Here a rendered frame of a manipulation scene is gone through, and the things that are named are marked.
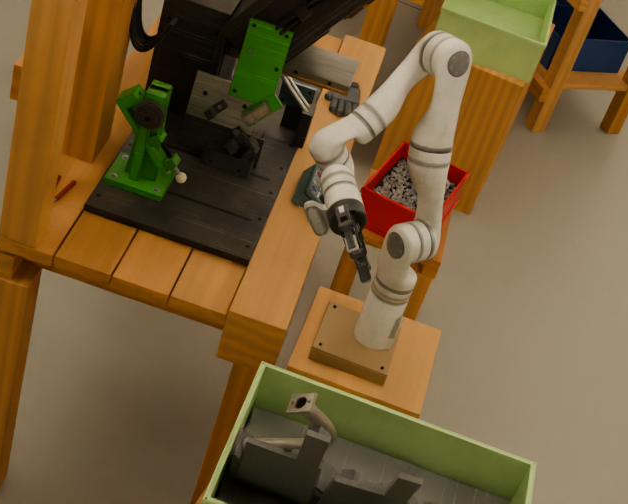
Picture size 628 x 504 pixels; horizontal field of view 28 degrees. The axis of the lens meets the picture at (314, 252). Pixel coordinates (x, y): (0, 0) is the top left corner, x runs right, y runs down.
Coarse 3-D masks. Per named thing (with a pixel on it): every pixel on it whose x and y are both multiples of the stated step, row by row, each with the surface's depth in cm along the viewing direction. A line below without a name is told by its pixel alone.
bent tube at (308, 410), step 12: (300, 396) 228; (312, 396) 226; (288, 408) 227; (300, 408) 225; (312, 408) 225; (312, 420) 228; (324, 420) 229; (276, 444) 242; (288, 444) 241; (300, 444) 239
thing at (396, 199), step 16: (400, 160) 358; (384, 176) 349; (400, 176) 352; (448, 176) 357; (464, 176) 352; (368, 192) 335; (384, 192) 342; (400, 192) 344; (416, 192) 348; (448, 192) 351; (368, 208) 337; (384, 208) 335; (400, 208) 333; (416, 208) 342; (448, 208) 351; (368, 224) 339; (384, 224) 338
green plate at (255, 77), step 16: (256, 32) 317; (272, 32) 317; (288, 32) 316; (256, 48) 319; (272, 48) 318; (288, 48) 318; (240, 64) 321; (256, 64) 320; (272, 64) 320; (240, 80) 322; (256, 80) 322; (272, 80) 321; (240, 96) 324; (256, 96) 323
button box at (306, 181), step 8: (312, 168) 331; (304, 176) 330; (312, 176) 326; (304, 184) 325; (312, 184) 323; (320, 184) 326; (296, 192) 325; (304, 192) 321; (312, 192) 321; (320, 192) 324; (296, 200) 323; (304, 200) 322; (312, 200) 322; (320, 200) 322
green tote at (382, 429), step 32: (256, 384) 259; (288, 384) 266; (320, 384) 264; (288, 416) 271; (352, 416) 266; (384, 416) 264; (224, 448) 243; (384, 448) 269; (416, 448) 267; (448, 448) 265; (480, 448) 263; (480, 480) 268; (512, 480) 266
